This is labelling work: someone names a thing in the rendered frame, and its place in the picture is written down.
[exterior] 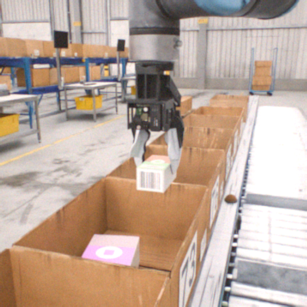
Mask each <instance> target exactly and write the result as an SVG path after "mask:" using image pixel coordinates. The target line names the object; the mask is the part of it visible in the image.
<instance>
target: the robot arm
mask: <svg viewBox="0 0 307 307"><path fill-rule="evenodd" d="M299 1H300V0H128V29H129V36H128V59H130V61H136V64H134V71H135V72H136V97H135V98H133V99H132V100H128V101H127V129H128V130H129V129H131V132H132V134H133V145H132V147H131V149H130V157H134V161H135V164H136V165H137V167H138V166H139V165H140V164H142V163H143V161H145V153H146V143H147V141H148V140H149V138H150V135H151V133H150V132H161V131H163V132H166V133H165V134H164V140H165V142H166V143H167V145H168V149H167V153H168V156H169V159H170V167H171V173H172V174H175V172H176V170H177V168H178V166H179V161H180V156H181V151H182V144H183V140H184V135H185V124H184V121H183V119H182V117H181V115H180V110H176V108H177V107H180V102H181V95H180V93H179V91H178V89H177V87H176V85H175V84H174V82H173V80H172V78H171V76H170V75H169V74H164V72H165V71H174V64H172V63H171V62H172V61H178V60H179V46H182V45H183V42H182V41H180V40H179V36H180V19H189V18H195V17H229V18H235V17H242V18H253V19H260V20H272V19H275V18H278V17H282V16H284V15H286V14H288V13H289V12H290V11H292V10H293V9H294V8H295V7H296V5H297V3H299ZM130 108H131V122H130ZM133 109H135V114H134V117H133ZM149 130H150V132H149Z"/></svg>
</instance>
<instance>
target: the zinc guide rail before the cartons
mask: <svg viewBox="0 0 307 307"><path fill-rule="evenodd" d="M258 98H259V95H255V97H254V100H253V104H252V107H251V111H250V113H249V116H248V120H247V123H246V127H245V130H244V134H243V135H242V139H241V142H240V146H239V150H238V153H237V156H236V158H235V161H234V165H233V169H232V172H231V176H230V180H229V182H228V184H227V189H226V191H225V195H224V198H225V197H226V196H227V195H229V194H233V195H235V197H237V199H239V194H240V187H241V183H242V177H243V174H244V171H245V164H246V157H247V153H248V148H249V141H251V134H252V128H253V124H254V118H255V111H256V107H257V104H258ZM237 204H238V202H237V203H226V202H225V201H224V199H223V201H222V206H221V207H220V210H219V214H218V219H217V221H216V225H215V229H214V231H213V236H212V237H211V241H210V244H209V249H208V251H207V256H206V259H205V262H204V264H203V267H202V271H201V274H200V279H199V281H198V286H197V289H196V290H195V294H194V298H193V301H192V305H191V307H218V303H219V297H220V293H221V287H222V280H223V276H224V270H225V266H226V263H227V257H228V250H229V247H230V240H231V234H232V229H233V223H234V217H236V211H237Z"/></svg>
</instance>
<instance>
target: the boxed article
mask: <svg viewBox="0 0 307 307"><path fill-rule="evenodd" d="M175 178H176V172H175V174H172V173H171V167H170V159H169V156H157V155H152V156H150V157H149V158H148V159H147V160H146V161H143V163H142V164H140V165H139V166H138V167H137V190H142V191H153V192H164V191H165V190H166V189H167V188H168V187H169V185H170V184H171V183H172V182H173V180H174V179H175Z"/></svg>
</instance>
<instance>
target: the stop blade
mask: <svg viewBox="0 0 307 307"><path fill-rule="evenodd" d="M236 282H241V283H244V284H252V285H259V287H267V288H274V289H279V290H285V291H289V292H294V293H301V294H307V270H306V269H299V268H295V267H287V266H279V265H275V264H270V263H262V262H257V261H249V260H242V259H241V258H238V261H237V278H236Z"/></svg>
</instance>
